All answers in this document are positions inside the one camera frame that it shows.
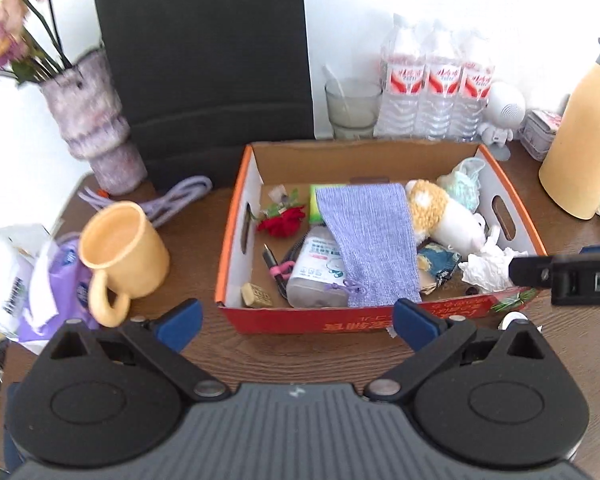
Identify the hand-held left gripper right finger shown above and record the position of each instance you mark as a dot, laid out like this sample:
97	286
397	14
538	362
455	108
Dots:
415	322

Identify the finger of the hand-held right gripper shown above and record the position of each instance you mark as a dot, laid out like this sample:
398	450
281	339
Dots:
530	270

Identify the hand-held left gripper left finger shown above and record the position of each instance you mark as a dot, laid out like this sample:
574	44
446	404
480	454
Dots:
182	320

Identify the white tissue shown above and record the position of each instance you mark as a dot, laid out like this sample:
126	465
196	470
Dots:
485	270

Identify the blue snack packet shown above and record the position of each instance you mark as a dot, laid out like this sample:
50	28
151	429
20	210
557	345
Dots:
437	260

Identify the small yellow block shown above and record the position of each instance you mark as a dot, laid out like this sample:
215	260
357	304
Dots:
256	294

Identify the purple cloth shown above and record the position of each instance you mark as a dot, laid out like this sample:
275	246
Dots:
370	240

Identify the red cardboard box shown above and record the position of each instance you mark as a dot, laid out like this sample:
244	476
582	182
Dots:
290	321

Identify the bagged light green mask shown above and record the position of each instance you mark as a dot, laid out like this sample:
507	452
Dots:
462	182

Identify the white wet wipes pack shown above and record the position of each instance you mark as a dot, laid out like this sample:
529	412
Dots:
315	260

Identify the green tissue pack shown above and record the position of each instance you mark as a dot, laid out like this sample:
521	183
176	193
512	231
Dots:
314	205

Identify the white round lid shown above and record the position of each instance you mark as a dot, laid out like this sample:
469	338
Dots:
514	317

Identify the yellow mug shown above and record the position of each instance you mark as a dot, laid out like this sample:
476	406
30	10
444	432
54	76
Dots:
140	260

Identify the yellow white plush toy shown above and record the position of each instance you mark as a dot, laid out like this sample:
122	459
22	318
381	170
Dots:
430	205

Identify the yellow thermos jug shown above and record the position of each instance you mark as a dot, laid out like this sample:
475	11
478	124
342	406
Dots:
585	150

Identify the purple tissue pack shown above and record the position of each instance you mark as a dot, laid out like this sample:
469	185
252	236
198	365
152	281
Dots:
62	260

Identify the red fabric rose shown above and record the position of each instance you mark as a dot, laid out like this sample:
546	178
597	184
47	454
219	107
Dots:
282	222

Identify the white robot speaker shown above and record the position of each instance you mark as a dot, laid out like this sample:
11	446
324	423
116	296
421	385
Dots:
505	105

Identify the white detergent bottle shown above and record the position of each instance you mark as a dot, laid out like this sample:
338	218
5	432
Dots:
0	280

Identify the clear water bottle red label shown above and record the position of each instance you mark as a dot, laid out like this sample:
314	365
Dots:
475	85
402	80
442	82

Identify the purple textured vase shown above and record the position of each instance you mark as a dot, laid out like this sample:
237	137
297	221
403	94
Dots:
95	125

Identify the clear drinking glass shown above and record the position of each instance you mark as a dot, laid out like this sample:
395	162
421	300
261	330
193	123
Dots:
352	110

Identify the white spoon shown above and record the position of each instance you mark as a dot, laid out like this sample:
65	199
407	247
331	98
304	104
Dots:
337	85

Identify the black paper bag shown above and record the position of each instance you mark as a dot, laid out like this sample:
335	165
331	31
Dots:
205	60

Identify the dried pink flowers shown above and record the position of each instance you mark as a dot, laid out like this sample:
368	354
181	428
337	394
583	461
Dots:
5	15

